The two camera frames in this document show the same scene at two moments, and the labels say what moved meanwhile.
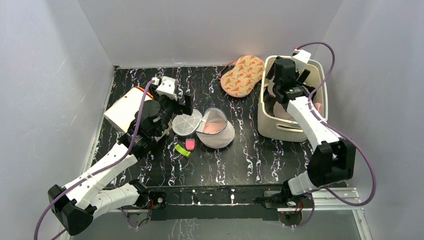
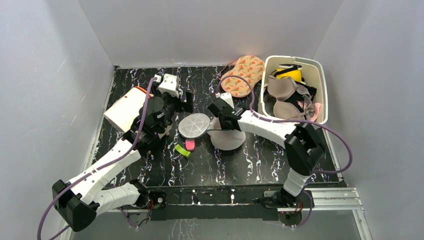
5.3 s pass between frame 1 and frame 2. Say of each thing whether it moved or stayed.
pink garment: stayed
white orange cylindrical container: stayed
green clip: stayed
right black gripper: moved
